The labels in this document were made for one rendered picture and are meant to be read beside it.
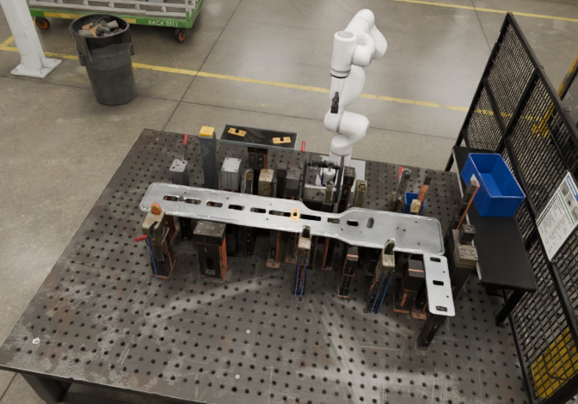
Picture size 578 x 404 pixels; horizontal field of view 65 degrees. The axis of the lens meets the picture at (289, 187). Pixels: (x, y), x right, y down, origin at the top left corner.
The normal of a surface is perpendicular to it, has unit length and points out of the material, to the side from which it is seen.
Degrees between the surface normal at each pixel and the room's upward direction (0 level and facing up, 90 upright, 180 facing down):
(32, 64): 89
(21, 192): 0
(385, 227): 0
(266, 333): 0
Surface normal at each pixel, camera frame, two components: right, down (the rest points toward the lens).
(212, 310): 0.06, -0.73
